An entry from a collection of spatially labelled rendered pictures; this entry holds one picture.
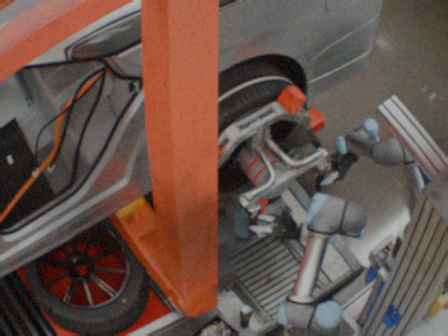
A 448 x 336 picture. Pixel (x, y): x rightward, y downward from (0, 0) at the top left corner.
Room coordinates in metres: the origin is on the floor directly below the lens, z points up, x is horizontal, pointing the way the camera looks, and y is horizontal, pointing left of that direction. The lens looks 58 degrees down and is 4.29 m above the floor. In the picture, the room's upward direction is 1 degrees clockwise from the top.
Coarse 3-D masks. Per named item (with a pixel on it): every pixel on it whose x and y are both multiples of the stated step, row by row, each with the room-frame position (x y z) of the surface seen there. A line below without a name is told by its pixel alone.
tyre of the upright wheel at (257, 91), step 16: (240, 64) 2.45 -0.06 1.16; (256, 64) 2.47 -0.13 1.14; (272, 64) 2.55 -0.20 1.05; (224, 80) 2.36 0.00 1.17; (240, 80) 2.36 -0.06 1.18; (272, 80) 2.39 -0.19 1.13; (240, 96) 2.27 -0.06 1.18; (256, 96) 2.28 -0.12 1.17; (272, 96) 2.32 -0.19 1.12; (224, 112) 2.21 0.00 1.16; (240, 112) 2.23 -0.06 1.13; (224, 192) 2.19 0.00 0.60
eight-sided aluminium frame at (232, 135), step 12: (264, 108) 2.26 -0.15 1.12; (276, 108) 2.26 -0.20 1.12; (300, 108) 2.37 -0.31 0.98; (240, 120) 2.20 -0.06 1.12; (252, 120) 2.21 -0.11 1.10; (264, 120) 2.20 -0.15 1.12; (276, 120) 2.22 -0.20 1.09; (288, 120) 2.26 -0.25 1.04; (300, 120) 2.30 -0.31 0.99; (228, 132) 2.15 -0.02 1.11; (240, 132) 2.14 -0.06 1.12; (252, 132) 2.16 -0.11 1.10; (228, 144) 2.11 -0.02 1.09; (288, 168) 2.28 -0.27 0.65; (240, 192) 2.19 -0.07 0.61; (228, 204) 2.10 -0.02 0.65
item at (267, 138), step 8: (264, 128) 2.19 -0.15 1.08; (264, 136) 2.19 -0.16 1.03; (264, 144) 2.18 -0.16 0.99; (272, 144) 2.16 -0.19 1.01; (280, 152) 2.13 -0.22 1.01; (320, 152) 2.13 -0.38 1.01; (288, 160) 2.09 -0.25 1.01; (296, 160) 2.09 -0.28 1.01; (304, 160) 2.09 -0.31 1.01; (312, 160) 2.10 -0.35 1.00
